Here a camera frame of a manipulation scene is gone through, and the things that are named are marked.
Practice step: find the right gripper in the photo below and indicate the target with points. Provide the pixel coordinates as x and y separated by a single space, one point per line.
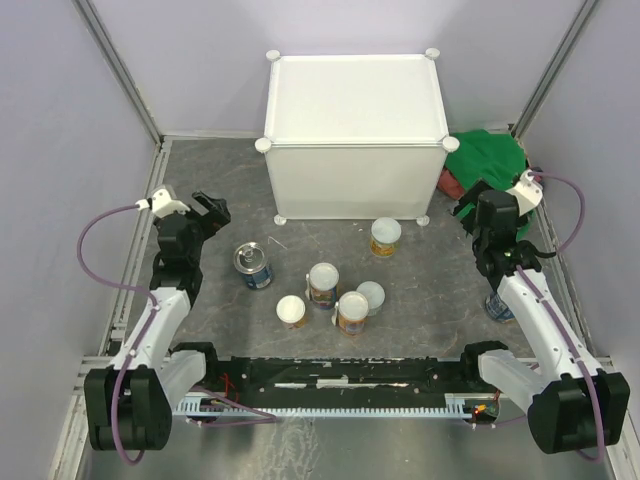
467 221

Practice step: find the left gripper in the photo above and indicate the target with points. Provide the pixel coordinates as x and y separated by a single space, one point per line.
217 214

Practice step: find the blue can with pull-tab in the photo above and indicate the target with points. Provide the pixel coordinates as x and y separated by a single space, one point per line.
251 262

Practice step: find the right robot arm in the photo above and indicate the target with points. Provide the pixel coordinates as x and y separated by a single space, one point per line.
571 403

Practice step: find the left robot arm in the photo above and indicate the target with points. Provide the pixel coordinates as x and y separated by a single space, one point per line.
129 402

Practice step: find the white cube counter cabinet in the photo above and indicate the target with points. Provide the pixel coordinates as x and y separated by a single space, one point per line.
354 137

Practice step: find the red cloth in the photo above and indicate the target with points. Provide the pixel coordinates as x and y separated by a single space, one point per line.
449 185

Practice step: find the green cloth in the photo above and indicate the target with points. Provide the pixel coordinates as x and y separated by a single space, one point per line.
495 158

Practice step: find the orange can near cabinet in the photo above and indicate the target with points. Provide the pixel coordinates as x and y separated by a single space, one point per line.
385 233

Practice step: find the clear-lid can right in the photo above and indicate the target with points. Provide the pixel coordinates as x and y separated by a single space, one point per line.
374 294

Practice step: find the small orange can left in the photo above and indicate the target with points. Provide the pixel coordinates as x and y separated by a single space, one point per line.
291 311

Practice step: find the tall can white lid centre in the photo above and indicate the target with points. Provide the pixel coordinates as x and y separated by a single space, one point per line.
321 285

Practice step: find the orange can front centre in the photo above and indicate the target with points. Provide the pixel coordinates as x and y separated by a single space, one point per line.
350 313

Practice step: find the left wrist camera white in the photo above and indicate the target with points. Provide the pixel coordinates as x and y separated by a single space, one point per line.
163 202

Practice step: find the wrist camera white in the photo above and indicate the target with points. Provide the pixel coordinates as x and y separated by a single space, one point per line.
527 192
163 202

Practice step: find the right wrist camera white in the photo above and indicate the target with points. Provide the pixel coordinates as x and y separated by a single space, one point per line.
527 192

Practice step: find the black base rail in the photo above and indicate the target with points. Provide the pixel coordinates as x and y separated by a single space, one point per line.
325 384

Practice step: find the aluminium frame rail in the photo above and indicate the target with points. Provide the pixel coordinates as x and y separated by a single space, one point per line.
71 457

